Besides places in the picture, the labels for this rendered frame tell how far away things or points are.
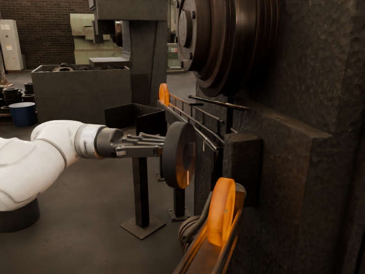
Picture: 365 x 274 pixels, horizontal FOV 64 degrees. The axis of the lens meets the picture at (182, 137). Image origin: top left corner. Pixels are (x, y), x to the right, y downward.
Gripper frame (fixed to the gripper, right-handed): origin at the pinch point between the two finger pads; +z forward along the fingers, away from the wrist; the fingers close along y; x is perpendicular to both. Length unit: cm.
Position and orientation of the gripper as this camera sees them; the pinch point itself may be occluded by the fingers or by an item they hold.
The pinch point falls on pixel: (180, 148)
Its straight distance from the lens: 67.7
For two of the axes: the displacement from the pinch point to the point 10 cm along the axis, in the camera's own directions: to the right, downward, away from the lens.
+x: -0.5, -9.5, -3.1
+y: -3.3, 3.1, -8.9
